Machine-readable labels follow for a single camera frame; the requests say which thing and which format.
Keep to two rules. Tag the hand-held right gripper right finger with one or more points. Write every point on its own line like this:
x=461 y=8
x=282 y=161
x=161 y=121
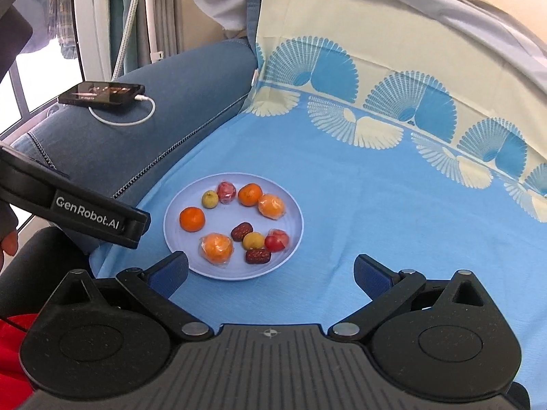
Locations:
x=369 y=274

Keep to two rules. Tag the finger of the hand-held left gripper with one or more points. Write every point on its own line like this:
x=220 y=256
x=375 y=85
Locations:
x=136 y=226

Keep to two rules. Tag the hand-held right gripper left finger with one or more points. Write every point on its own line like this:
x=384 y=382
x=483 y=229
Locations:
x=169 y=274

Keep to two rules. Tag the plastic-wrapped orange tangerine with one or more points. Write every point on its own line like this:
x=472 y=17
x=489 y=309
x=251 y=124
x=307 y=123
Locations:
x=217 y=247
x=271 y=206

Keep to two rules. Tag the bare orange tangerine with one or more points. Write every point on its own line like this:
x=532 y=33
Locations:
x=192 y=218
x=250 y=194

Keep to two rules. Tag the greenish yellow small fruit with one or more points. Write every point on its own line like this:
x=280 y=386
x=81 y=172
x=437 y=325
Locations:
x=209 y=199

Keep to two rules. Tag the dark red jujube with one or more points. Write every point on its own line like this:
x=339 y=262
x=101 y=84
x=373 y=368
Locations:
x=257 y=256
x=242 y=230

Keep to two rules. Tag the plastic-wrapped red fruit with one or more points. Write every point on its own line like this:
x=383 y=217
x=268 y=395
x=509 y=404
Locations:
x=226 y=191
x=277 y=241

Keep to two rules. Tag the light purple plate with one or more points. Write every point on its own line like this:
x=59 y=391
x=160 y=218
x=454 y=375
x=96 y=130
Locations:
x=289 y=218

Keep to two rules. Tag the person's left hand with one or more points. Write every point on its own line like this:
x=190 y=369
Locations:
x=7 y=248

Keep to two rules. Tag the blue fan-patterned sheet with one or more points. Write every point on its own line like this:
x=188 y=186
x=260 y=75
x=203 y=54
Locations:
x=363 y=188

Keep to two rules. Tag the black smartphone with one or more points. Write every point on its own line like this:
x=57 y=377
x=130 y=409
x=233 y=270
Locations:
x=100 y=95

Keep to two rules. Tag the blue fabric sofa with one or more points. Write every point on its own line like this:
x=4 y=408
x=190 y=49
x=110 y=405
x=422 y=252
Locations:
x=179 y=94

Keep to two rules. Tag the dark panel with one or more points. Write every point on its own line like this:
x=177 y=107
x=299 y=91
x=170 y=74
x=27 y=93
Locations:
x=13 y=38

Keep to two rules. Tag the red clothing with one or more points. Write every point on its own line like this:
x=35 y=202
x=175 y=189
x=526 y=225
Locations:
x=13 y=358

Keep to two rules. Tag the dotted white pole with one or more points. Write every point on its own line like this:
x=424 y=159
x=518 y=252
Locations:
x=126 y=34

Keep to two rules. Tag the white pipes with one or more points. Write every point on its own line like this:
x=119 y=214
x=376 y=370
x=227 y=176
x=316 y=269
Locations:
x=160 y=8

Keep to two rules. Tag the grey cloth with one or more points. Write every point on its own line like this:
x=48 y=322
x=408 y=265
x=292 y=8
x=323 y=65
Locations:
x=427 y=0

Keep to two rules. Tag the white window frame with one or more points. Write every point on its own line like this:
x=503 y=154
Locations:
x=92 y=25

